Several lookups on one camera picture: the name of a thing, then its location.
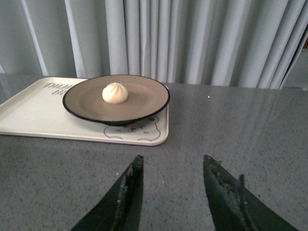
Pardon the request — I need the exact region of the grey pleated curtain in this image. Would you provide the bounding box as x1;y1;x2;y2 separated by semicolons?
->
0;0;308;89

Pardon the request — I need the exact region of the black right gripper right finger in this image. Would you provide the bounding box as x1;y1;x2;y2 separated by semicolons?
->
203;155;297;231

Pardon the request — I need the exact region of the tan plate with black rim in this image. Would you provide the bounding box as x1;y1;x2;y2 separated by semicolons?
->
63;75;170;126

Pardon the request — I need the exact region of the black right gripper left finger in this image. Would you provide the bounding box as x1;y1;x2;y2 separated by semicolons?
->
72;155;143;231

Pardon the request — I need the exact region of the white steamed bun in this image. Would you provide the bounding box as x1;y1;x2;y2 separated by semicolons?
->
102;82;128;104

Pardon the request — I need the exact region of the cream rectangular tray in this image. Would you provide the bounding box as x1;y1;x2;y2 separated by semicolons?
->
0;77;169;146

